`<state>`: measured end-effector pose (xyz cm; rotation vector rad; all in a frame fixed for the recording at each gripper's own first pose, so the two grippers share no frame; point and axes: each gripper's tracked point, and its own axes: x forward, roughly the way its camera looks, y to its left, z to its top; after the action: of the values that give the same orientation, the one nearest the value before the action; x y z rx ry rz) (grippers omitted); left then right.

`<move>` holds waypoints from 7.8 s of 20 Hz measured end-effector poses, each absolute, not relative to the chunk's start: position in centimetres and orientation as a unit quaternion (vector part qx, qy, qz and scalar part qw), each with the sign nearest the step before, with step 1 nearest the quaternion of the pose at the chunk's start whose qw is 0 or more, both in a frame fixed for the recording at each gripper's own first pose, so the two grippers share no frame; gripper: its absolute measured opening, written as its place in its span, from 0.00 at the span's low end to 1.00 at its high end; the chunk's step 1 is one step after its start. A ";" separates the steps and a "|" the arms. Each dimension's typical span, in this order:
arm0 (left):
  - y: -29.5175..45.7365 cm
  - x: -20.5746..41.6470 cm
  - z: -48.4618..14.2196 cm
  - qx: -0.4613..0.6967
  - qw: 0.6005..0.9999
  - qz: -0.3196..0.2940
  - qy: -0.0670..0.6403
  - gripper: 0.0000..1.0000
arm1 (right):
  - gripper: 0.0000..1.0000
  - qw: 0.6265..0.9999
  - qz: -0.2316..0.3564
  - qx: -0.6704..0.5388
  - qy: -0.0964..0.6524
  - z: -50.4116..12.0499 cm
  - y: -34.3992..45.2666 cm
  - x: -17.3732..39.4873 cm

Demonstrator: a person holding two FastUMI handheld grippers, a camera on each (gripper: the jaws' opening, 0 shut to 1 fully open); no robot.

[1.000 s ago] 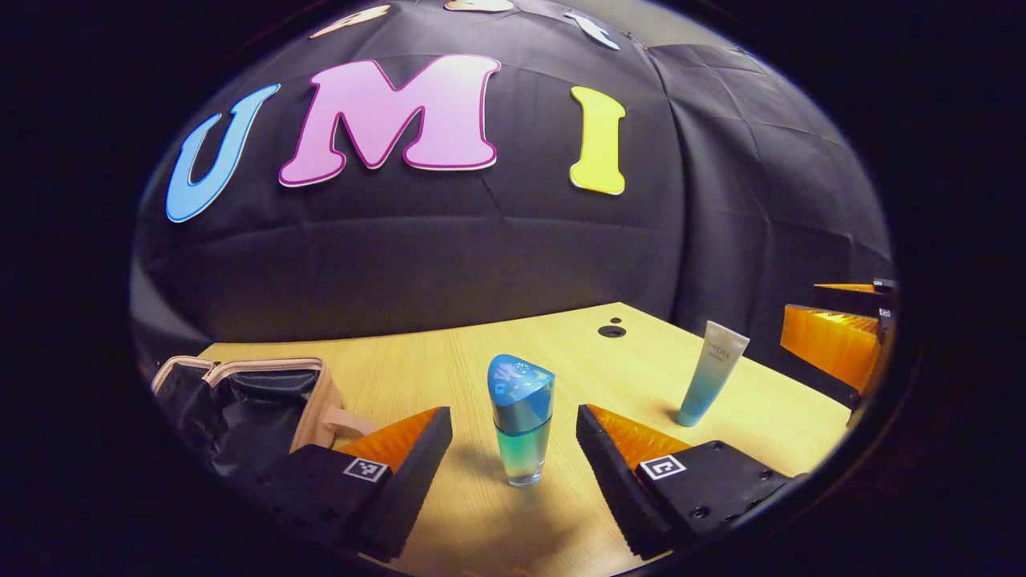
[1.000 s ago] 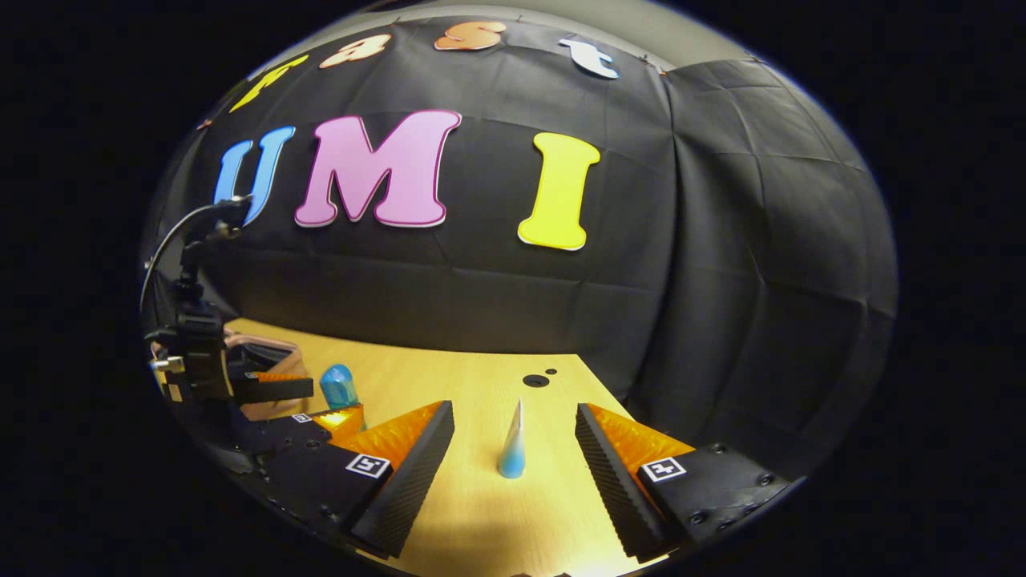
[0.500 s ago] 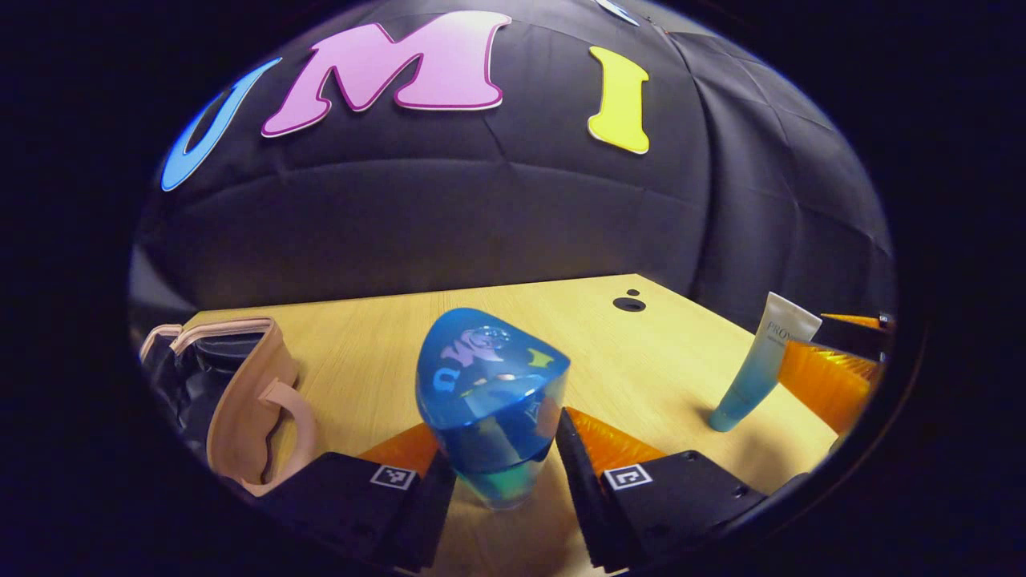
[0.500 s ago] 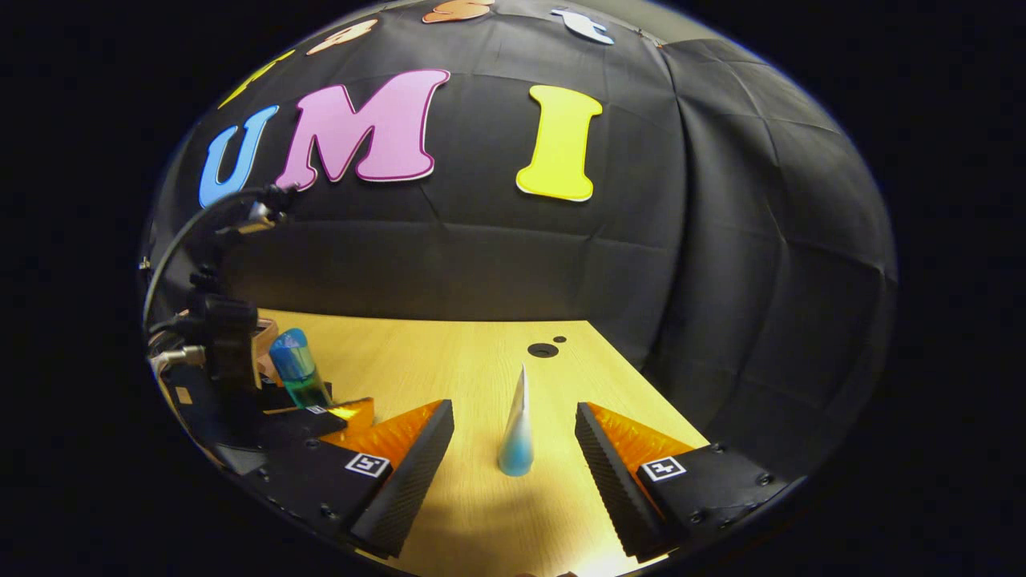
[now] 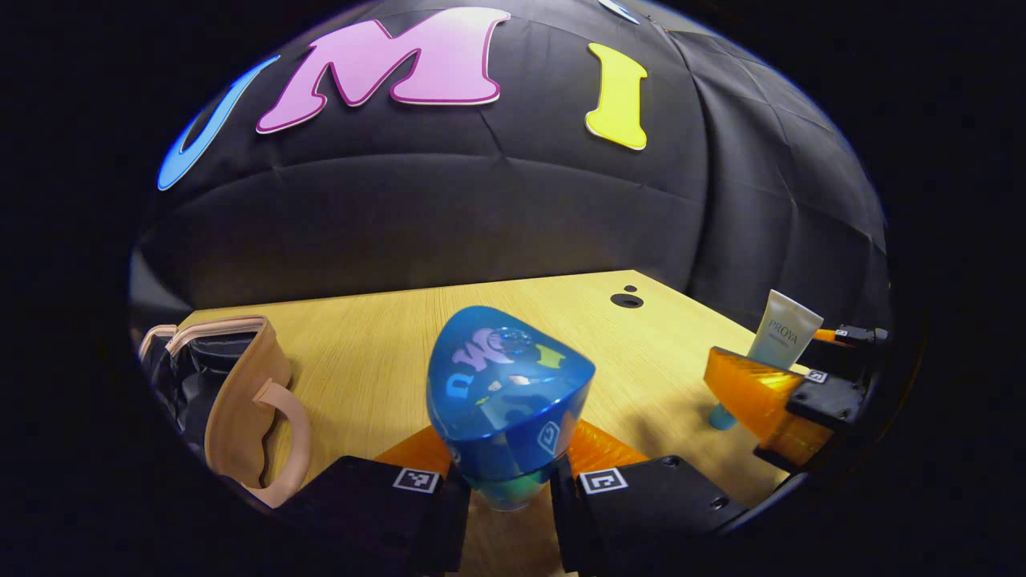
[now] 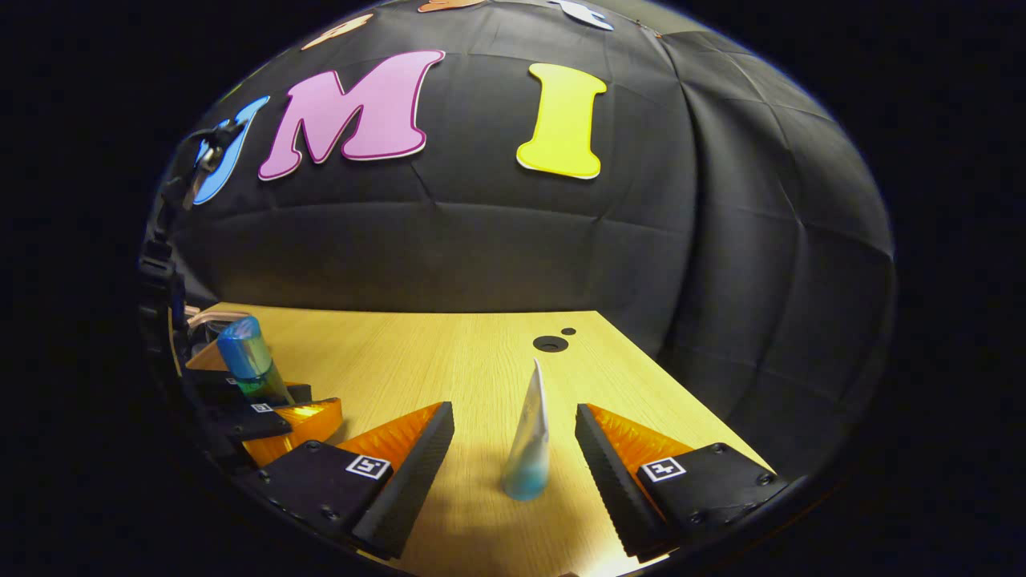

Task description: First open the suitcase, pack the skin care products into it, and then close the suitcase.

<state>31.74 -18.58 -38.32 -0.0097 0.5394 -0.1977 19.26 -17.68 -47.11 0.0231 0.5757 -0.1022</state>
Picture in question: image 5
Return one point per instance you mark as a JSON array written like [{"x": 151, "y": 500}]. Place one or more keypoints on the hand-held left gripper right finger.
[{"x": 649, "y": 513}]

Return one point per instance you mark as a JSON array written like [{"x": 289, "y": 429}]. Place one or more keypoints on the black backdrop cloth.
[{"x": 481, "y": 208}]

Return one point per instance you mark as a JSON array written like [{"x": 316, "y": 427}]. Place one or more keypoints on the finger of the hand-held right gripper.
[
  {"x": 842, "y": 357},
  {"x": 826, "y": 401}
]

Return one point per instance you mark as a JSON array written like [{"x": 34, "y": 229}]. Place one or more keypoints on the pink suitcase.
[{"x": 240, "y": 401}]

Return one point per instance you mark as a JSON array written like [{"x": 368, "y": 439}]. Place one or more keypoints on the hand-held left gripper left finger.
[{"x": 369, "y": 513}]

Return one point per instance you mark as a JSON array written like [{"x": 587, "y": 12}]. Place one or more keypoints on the white and blue cream tube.
[{"x": 781, "y": 332}]

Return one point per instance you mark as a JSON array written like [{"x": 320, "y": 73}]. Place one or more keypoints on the blue skin care bottle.
[{"x": 505, "y": 401}]

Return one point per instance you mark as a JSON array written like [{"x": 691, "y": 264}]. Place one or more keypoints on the black table grommet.
[{"x": 627, "y": 300}]

